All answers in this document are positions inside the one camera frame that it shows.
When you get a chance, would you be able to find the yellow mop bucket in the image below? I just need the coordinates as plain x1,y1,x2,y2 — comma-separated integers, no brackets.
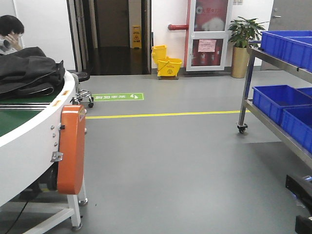
152,45,182,80

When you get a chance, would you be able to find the black rolling stool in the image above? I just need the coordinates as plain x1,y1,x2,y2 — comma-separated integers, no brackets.
72,71,95,109

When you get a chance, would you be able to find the yellow wet floor sign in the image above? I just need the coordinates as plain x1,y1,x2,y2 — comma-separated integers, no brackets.
132,25,142,49

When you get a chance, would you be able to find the orange motor cover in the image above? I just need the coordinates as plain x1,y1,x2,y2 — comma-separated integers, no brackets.
57,105,86,195

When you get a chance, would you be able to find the stainless steel cart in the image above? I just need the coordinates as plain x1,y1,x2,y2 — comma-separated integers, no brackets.
237,47,312,167

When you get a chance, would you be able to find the blue bin on cart bottom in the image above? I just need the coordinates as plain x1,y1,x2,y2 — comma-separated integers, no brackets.
253,85,312,125

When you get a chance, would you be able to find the blue bin on cart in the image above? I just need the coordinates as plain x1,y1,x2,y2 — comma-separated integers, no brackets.
253,85,312,125
261,30,312,68

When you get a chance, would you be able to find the potted plant gold pot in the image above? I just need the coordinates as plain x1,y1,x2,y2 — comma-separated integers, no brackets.
228,17,267,78

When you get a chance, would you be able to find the white curved conveyor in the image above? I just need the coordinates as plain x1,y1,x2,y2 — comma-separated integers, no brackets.
0,69,88,231

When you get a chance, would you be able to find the black jacket on conveyor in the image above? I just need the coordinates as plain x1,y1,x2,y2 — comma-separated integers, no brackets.
0,47,65,100

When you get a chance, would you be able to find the blue bin on cart top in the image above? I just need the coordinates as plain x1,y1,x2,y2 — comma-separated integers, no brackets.
261,30,312,68

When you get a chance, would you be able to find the seated person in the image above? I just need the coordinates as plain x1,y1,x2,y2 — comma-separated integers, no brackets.
0,15,24,56

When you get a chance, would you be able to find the red fire hose cabinet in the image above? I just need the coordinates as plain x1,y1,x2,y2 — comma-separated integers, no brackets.
184,0,233,72

